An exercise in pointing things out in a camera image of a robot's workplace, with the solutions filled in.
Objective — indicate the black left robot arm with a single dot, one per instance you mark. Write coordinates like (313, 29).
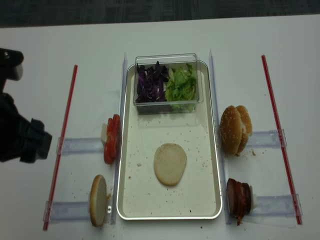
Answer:
(19, 137)

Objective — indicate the green lettuce leaves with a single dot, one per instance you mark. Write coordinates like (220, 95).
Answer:
(181, 85)

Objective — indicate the tomato slices stack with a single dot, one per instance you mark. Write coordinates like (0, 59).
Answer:
(111, 144)

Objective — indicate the purple cabbage leaves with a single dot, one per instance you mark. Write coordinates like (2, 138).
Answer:
(150, 84)

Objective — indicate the clear plastic salad container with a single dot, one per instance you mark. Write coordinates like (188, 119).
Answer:
(170, 61)

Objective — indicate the bun bottom on tray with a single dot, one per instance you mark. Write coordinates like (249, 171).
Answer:
(169, 163)

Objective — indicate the metal serving tray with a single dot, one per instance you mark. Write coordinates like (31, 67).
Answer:
(141, 196)

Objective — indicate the white pusher block upper left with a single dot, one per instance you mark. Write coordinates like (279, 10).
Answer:
(103, 135)

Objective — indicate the white pusher block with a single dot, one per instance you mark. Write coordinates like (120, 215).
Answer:
(254, 200)
(103, 135)

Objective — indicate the clear divider strip left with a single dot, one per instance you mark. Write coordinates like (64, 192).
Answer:
(122, 100)

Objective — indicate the clear divider strip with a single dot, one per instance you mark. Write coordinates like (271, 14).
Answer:
(122, 100)
(220, 153)

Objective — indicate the left sesame bun half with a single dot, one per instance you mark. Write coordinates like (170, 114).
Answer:
(230, 130)

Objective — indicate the sesame bun half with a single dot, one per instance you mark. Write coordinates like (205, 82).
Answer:
(247, 128)
(230, 130)

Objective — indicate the right sesame bun half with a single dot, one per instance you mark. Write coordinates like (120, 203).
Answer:
(247, 128)

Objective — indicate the clear pusher track upper left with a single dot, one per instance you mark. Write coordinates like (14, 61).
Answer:
(71, 146)

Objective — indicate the clear pusher track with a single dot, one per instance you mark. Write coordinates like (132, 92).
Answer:
(267, 139)
(275, 206)
(66, 211)
(71, 146)

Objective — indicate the bun slice standing left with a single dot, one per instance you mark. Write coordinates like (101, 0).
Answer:
(98, 201)

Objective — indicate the clear pusher track upper right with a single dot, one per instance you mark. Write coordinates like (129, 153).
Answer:
(267, 139)

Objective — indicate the clear divider strip right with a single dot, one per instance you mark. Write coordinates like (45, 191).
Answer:
(220, 153)

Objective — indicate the white pusher block lower right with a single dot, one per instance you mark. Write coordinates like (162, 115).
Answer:
(254, 200)

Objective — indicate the clear pusher track lower left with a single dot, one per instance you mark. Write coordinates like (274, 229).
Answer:
(66, 211)

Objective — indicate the clear pusher track lower right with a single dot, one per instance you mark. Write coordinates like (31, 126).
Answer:
(275, 206)

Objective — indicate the red plastic rail left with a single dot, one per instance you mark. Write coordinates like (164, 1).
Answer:
(58, 156)

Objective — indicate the red plastic rail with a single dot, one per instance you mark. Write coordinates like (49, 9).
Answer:
(283, 150)
(58, 156)

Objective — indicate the red plastic rail right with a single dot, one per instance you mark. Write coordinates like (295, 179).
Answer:
(283, 150)

